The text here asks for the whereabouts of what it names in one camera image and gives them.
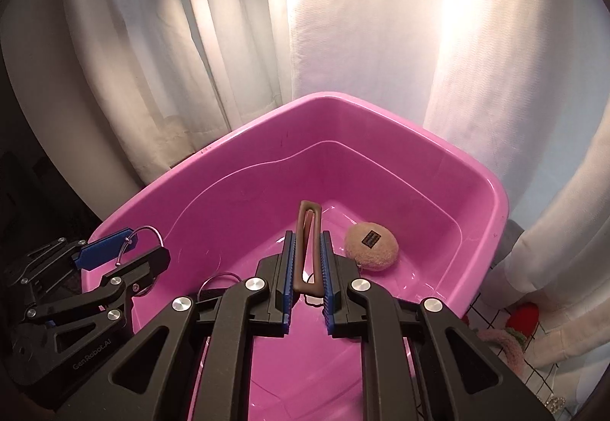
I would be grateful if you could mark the small silver bangle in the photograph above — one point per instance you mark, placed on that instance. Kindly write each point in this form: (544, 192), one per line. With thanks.
(220, 275)

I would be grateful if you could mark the pearl hair claw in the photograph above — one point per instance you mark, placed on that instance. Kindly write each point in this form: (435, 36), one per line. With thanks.
(555, 404)

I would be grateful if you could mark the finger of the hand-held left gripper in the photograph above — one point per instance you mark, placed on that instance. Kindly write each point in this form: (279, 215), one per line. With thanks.
(147, 261)
(107, 249)

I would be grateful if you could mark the pink plastic tub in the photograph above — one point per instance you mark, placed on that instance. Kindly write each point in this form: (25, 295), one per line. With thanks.
(381, 154)

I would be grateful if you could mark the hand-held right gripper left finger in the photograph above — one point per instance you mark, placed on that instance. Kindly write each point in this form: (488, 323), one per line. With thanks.
(288, 278)

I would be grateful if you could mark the white curtain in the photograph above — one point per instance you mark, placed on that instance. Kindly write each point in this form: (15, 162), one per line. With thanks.
(371, 11)

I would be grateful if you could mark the large silver bangle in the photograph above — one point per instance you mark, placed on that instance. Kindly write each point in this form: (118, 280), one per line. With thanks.
(151, 226)

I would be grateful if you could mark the pink fuzzy strawberry headband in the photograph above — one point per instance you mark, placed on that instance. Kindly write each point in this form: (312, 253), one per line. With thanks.
(522, 317)

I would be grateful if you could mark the brown metal hair clip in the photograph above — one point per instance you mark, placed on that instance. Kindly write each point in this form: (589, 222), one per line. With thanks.
(301, 240)

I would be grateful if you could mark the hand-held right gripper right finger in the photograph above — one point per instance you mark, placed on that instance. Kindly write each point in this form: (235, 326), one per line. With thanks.
(326, 278)

